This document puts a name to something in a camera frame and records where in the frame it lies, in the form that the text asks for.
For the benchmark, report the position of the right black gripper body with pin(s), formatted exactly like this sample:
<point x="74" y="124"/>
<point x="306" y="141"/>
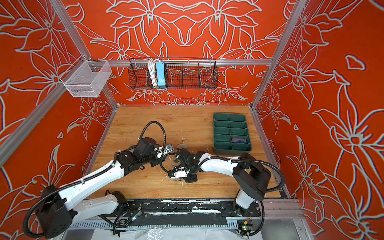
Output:
<point x="190" y="178"/>

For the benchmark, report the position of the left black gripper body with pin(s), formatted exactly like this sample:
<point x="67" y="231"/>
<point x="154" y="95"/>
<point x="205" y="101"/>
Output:
<point x="154" y="157"/>

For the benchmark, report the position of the green plastic divider tray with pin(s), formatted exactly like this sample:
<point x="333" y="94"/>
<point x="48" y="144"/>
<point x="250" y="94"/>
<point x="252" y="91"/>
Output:
<point x="225" y="127"/>

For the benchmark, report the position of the purple sock with yellow cuff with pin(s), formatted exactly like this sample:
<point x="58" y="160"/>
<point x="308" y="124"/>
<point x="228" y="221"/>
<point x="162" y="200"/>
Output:
<point x="239" y="140"/>

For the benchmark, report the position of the beige argyle sock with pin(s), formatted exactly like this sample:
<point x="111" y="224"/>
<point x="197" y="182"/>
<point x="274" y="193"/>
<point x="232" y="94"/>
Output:
<point x="181" y="147"/>

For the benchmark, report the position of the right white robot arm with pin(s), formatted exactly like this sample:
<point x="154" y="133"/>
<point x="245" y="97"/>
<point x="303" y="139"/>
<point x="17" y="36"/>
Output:
<point x="255" y="177"/>

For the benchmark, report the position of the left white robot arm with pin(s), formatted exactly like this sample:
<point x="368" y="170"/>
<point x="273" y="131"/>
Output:
<point x="58" y="208"/>

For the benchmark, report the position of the light blue box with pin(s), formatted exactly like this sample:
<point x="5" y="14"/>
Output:
<point x="160" y="67"/>

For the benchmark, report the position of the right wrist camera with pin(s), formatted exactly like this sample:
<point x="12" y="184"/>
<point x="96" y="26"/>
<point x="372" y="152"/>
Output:
<point x="178" y="175"/>

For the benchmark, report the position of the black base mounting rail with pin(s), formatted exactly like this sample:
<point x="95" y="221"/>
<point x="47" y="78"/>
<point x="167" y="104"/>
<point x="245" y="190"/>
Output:
<point x="185" y="213"/>

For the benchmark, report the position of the black wire wall basket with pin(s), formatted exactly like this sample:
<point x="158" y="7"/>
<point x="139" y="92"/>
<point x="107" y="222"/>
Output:
<point x="180" y="73"/>

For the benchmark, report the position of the clear acrylic wall bin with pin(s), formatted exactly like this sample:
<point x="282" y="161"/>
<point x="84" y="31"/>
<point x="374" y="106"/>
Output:
<point x="85" y="78"/>

